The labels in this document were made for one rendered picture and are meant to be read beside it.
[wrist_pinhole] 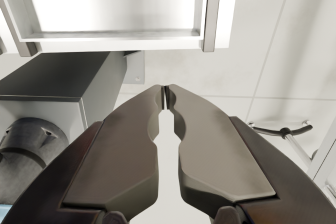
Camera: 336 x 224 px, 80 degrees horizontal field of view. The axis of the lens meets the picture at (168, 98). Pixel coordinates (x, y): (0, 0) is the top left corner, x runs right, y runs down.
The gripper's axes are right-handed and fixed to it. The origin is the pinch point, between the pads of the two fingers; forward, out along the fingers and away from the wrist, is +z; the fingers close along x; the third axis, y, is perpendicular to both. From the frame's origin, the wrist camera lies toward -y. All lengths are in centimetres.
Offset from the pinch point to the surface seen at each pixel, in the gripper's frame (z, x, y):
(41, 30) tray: 21.4, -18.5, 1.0
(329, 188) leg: 53, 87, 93
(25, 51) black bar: 19.6, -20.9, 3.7
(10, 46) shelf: 21.7, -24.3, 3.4
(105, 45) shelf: 21.7, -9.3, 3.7
